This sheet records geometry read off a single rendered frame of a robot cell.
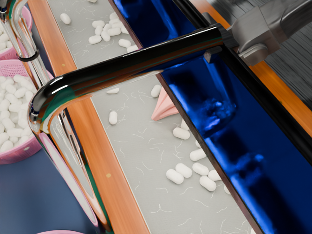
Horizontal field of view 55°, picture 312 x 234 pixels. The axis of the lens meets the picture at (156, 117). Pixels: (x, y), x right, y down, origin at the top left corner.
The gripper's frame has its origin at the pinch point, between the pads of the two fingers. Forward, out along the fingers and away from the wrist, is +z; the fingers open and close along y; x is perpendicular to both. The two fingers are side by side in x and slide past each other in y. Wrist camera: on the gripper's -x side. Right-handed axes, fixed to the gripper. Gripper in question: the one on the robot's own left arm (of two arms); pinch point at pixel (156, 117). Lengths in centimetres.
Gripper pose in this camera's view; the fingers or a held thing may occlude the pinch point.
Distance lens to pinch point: 64.4
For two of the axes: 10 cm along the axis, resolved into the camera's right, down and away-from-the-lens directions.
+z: -6.9, 6.4, 3.5
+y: 4.3, 7.4, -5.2
